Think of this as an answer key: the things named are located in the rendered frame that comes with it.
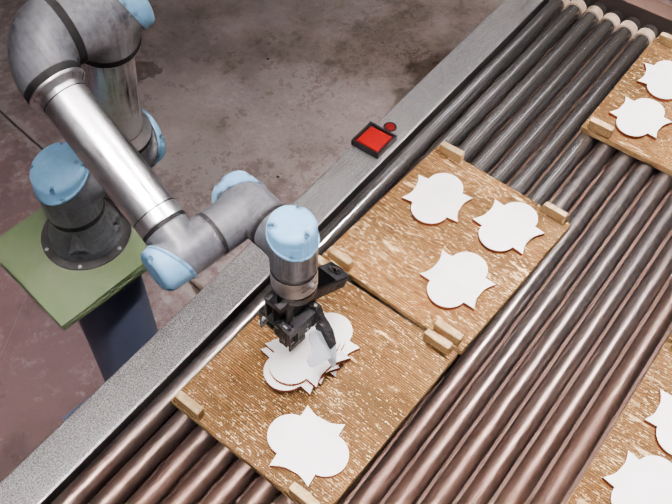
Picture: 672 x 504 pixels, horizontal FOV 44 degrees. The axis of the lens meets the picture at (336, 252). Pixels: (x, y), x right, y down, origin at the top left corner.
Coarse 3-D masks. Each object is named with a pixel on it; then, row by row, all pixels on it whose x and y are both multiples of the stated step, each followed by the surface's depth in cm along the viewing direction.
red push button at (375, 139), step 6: (366, 132) 194; (372, 132) 194; (378, 132) 194; (360, 138) 193; (366, 138) 193; (372, 138) 193; (378, 138) 193; (384, 138) 193; (390, 138) 193; (366, 144) 192; (372, 144) 192; (378, 144) 192; (384, 144) 192; (378, 150) 191
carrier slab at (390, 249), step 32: (448, 160) 188; (480, 192) 183; (512, 192) 183; (384, 224) 177; (416, 224) 177; (448, 224) 177; (544, 224) 178; (352, 256) 172; (384, 256) 172; (416, 256) 172; (480, 256) 172; (512, 256) 173; (544, 256) 173; (384, 288) 167; (416, 288) 167; (512, 288) 168; (416, 320) 163; (448, 320) 163; (480, 320) 163
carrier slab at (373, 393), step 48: (240, 336) 160; (384, 336) 161; (192, 384) 154; (240, 384) 154; (336, 384) 154; (384, 384) 154; (432, 384) 155; (240, 432) 148; (384, 432) 149; (288, 480) 143; (336, 480) 143
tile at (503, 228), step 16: (496, 208) 179; (512, 208) 179; (528, 208) 179; (480, 224) 176; (496, 224) 176; (512, 224) 176; (528, 224) 176; (480, 240) 174; (496, 240) 174; (512, 240) 174; (528, 240) 174
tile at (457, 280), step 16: (448, 256) 171; (464, 256) 171; (432, 272) 168; (448, 272) 169; (464, 272) 169; (480, 272) 169; (432, 288) 166; (448, 288) 166; (464, 288) 166; (480, 288) 166; (448, 304) 164; (464, 304) 165
